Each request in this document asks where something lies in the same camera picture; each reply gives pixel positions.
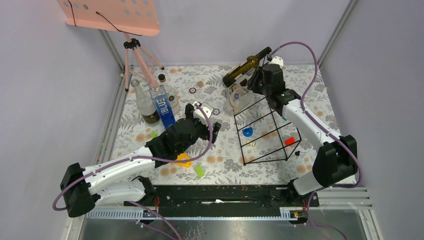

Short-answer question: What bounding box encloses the green flat block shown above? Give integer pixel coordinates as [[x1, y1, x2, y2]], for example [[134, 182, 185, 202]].
[[195, 165, 205, 179]]

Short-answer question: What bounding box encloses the red block near rack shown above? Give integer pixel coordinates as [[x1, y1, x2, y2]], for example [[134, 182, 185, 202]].
[[284, 137, 296, 146]]

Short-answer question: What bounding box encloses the pink music stand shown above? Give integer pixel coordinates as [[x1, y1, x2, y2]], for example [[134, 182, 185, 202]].
[[58, 0, 165, 92]]

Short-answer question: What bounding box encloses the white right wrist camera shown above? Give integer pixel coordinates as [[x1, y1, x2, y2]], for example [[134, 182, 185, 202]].
[[267, 56, 285, 70]]

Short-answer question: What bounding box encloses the blue arch toy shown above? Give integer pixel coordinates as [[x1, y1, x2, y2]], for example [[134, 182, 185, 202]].
[[242, 127, 254, 137]]

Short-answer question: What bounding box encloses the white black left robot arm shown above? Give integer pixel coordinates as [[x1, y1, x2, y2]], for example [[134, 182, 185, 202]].
[[52, 103, 221, 218]]

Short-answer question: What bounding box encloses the clear bottle blue gold emblem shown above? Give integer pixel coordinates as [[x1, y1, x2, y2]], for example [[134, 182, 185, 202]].
[[158, 74, 181, 115]]

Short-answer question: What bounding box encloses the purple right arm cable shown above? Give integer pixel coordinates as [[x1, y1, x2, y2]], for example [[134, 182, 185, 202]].
[[269, 41, 364, 240]]

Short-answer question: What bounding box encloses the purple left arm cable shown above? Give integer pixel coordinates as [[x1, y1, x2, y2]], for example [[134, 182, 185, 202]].
[[52, 103, 215, 212]]

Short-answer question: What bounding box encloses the poker chip far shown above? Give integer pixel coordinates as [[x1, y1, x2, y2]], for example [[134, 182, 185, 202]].
[[189, 87, 197, 94]]

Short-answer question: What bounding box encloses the clear bottle black label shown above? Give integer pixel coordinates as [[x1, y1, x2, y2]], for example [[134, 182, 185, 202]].
[[130, 79, 160, 125]]

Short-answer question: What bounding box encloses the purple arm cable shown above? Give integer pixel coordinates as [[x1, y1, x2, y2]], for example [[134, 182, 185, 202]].
[[52, 103, 215, 212], [269, 41, 364, 240]]

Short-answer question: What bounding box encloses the black wire wine rack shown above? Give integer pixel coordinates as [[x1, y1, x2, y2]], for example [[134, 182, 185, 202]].
[[233, 92, 302, 166]]

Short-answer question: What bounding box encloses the green block upper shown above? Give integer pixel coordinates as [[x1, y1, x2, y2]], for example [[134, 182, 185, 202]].
[[149, 131, 158, 138]]

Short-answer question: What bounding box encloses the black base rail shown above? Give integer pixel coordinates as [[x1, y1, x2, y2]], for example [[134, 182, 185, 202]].
[[137, 184, 320, 219]]

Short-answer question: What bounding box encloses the yellow triangle frame toy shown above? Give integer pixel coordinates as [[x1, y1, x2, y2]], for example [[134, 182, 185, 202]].
[[171, 153, 192, 168]]

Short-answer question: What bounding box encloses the dark green wine bottle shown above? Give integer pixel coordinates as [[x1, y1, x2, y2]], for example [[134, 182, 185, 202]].
[[222, 46, 272, 87]]

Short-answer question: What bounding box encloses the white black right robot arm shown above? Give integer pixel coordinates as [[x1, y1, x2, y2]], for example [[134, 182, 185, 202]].
[[247, 63, 359, 206]]

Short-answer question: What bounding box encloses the clear round bottle gold label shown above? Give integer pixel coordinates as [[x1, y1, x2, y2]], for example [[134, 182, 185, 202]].
[[224, 83, 254, 115]]

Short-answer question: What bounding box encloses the blue square glass bottle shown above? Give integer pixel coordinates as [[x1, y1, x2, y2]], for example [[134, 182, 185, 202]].
[[149, 85, 176, 129]]

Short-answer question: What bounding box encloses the clear square bottle black cap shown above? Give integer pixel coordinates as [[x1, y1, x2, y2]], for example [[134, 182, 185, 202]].
[[228, 69, 255, 93]]

